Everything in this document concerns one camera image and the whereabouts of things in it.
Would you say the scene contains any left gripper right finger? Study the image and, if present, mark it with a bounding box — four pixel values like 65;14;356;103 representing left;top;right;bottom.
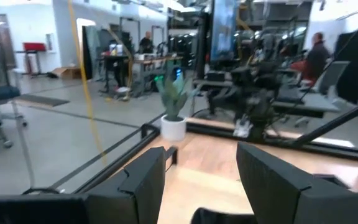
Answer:
236;141;358;224

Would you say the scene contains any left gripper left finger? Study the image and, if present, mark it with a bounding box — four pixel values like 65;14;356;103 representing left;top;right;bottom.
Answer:
0;146;167;224

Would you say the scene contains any blue poster panel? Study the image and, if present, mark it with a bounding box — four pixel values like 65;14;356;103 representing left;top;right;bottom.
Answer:
211;0;239;62

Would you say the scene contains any snake plant in white pot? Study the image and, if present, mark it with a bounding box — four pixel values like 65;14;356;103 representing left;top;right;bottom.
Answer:
154;73;200;142

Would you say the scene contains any person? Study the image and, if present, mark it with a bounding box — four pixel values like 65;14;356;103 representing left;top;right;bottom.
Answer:
138;30;155;54
290;31;332;86

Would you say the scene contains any grey office chair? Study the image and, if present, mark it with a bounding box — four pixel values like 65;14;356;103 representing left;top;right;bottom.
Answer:
295;60;351;125

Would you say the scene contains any wooden desk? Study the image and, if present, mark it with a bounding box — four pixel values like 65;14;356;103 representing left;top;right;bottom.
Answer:
101;52;183;97

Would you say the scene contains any grey floor mat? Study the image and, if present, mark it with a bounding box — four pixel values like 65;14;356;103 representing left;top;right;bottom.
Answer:
14;94;71;108

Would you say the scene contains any cardboard box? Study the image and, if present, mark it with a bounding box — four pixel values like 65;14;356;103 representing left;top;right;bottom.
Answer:
51;65;82;80

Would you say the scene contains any red topped stand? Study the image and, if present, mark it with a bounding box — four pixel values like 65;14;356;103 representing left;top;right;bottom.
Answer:
22;42;48;77

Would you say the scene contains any black aluminium rig frame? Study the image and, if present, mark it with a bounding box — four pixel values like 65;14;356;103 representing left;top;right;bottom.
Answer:
22;93;358;195

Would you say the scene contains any yellow hanging cable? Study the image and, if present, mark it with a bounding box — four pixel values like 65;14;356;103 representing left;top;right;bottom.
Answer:
67;0;109;166

